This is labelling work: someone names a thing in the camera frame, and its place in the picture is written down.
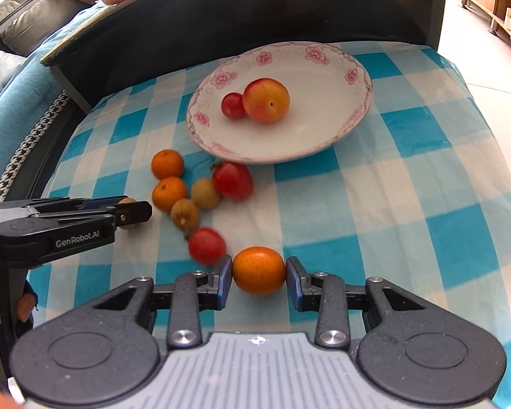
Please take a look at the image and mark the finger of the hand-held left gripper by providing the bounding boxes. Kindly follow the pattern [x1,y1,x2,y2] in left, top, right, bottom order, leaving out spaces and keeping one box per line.
[0,197,121,222]
[0,201,153,261]

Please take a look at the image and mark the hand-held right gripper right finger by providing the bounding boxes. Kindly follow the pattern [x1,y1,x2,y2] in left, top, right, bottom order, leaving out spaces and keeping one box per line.
[285,256,431,348]

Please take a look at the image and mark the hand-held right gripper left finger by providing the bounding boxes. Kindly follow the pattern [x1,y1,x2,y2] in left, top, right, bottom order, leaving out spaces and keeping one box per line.
[83,255,233,349]

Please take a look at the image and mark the mandarin orange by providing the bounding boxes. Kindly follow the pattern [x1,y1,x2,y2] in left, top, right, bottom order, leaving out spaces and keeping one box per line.
[232,246,287,296]
[152,176,189,214]
[151,149,185,180]

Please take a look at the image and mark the white floral plate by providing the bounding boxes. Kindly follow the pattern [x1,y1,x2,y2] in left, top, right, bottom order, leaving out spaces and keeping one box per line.
[185,41,373,165]

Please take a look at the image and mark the person's left hand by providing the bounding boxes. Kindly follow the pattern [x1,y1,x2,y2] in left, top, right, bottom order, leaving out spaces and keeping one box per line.
[16,294,37,323]

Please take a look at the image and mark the blue sofa blanket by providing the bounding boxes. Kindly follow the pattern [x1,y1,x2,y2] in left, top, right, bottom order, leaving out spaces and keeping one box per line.
[0,0,126,207]

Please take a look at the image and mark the blue white checkered tablecloth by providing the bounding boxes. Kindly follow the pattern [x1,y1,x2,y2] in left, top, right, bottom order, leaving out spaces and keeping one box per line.
[28,42,511,409]

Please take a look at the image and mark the grey-green cushion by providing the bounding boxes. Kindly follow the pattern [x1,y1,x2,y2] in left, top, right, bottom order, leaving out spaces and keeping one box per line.
[0,46,26,112]

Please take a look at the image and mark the red cherry tomato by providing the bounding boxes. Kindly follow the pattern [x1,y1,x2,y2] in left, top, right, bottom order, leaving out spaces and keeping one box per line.
[220,92,248,120]

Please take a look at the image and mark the yellow red nectarine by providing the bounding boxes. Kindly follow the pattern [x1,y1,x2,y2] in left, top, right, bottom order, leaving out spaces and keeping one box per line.
[242,77,291,124]

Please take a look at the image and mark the grey cushion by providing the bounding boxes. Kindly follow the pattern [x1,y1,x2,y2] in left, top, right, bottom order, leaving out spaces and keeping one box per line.
[2,0,90,57]

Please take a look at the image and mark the dark wooden coffee table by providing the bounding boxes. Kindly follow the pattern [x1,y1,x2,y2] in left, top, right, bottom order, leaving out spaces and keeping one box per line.
[40,0,448,115]

